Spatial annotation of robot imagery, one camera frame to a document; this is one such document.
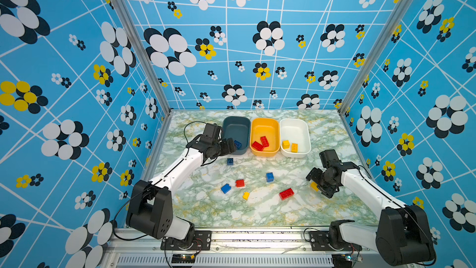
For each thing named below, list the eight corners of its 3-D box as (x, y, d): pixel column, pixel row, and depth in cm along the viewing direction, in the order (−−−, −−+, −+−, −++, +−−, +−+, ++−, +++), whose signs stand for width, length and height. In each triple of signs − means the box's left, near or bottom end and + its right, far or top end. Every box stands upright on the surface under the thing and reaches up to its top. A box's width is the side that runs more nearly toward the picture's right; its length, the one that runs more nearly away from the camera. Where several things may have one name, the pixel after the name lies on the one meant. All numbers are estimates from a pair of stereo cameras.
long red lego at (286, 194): (282, 200, 86) (283, 199, 84) (278, 194, 88) (279, 192, 86) (293, 195, 88) (294, 193, 86) (289, 188, 90) (290, 187, 88)
